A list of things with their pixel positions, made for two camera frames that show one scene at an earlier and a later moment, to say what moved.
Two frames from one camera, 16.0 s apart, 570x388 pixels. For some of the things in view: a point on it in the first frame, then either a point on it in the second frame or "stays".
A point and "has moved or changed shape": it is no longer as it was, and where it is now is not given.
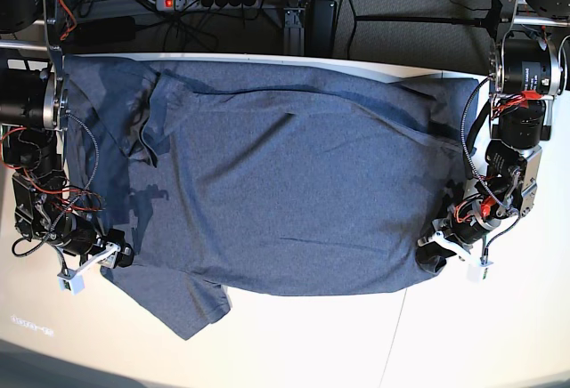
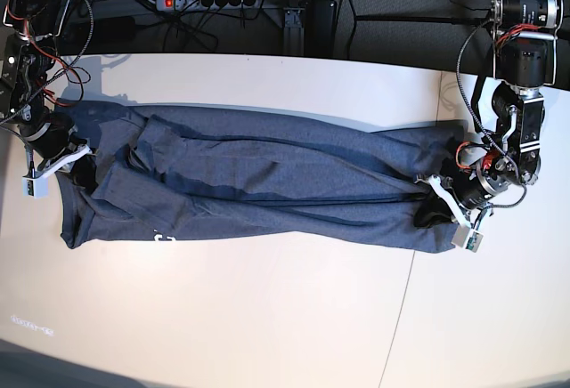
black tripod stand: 492,19 stays
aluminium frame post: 294,32 stays
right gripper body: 455,236 to 465,189
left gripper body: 110,250 to 53,138
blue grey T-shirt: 225,180 has moved or changed shape
